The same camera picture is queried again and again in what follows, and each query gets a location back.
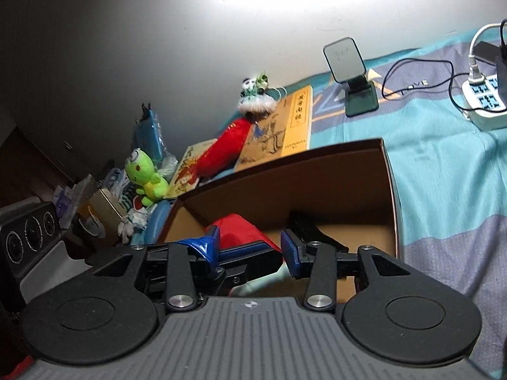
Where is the red cloth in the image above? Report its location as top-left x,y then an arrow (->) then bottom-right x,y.
206,214 -> 280,251

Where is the light blue cloth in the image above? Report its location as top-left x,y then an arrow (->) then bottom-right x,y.
228,263 -> 293,298

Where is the colourful picture book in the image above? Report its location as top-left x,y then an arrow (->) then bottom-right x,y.
164,138 -> 216,200

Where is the brown cardboard box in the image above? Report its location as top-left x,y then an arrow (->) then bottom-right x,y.
162,139 -> 400,311

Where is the tan cardboard carton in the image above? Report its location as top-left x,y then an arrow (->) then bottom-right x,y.
76,189 -> 126,246

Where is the red plush toy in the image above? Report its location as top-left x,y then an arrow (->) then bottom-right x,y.
197,117 -> 251,178

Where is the green frog plush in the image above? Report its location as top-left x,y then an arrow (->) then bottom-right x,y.
125,148 -> 169,208

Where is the tan illustrated book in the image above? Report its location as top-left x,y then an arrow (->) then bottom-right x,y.
234,85 -> 313,173

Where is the blue plastic package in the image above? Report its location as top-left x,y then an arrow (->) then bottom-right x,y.
132,103 -> 166,167

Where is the panda ornament white fluff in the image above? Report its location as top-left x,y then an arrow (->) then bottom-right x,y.
237,74 -> 277,122

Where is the green phone stand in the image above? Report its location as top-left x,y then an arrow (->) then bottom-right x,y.
323,37 -> 379,117

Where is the white power strip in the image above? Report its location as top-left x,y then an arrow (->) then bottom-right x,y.
461,74 -> 507,131

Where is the black power adapter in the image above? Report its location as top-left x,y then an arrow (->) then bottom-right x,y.
496,56 -> 507,105

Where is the black cable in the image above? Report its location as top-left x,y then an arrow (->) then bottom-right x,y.
381,57 -> 476,112

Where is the white power cable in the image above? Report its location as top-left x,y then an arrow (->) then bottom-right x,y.
467,21 -> 507,86

